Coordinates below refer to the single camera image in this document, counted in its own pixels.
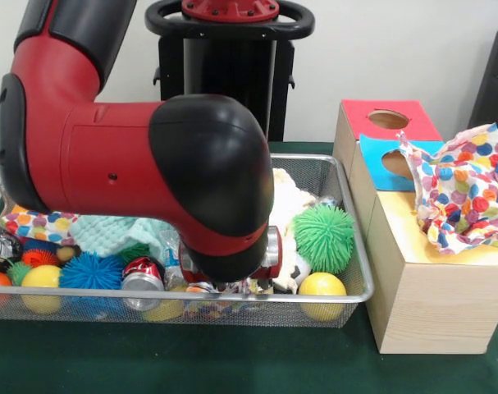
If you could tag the yellow ball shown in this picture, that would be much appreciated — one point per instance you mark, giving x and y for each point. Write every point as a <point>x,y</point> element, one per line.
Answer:
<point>322,287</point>
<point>41,277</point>

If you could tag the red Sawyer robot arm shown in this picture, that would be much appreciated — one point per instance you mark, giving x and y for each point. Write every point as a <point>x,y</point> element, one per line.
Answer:
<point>109,135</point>

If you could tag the green spiky ball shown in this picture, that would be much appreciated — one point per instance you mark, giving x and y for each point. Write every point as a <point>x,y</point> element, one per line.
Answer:
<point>324,238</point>

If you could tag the small polka dot cloth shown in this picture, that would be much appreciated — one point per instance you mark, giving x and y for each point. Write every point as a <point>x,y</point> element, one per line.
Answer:
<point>236,289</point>

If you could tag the mint waffle cloth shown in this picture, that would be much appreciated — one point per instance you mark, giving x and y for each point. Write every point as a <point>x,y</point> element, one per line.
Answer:
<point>105,234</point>

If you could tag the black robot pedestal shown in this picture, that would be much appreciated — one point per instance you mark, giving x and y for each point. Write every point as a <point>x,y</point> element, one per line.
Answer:
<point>232,70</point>

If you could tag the dark green table cloth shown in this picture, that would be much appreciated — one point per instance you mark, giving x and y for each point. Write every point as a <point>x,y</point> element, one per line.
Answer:
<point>191,361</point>

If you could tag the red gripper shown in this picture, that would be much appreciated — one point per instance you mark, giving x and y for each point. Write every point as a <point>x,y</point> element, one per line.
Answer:
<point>276,262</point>

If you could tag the cream waffle cloth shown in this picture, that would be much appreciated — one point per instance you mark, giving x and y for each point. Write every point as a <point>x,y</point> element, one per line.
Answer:
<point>285,184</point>

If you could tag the wooden box with three holes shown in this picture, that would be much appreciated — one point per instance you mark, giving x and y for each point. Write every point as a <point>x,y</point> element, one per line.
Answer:
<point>437,312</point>

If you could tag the blue spiky ball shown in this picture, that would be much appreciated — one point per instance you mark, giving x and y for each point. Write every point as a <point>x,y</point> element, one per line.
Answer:
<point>90,273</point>

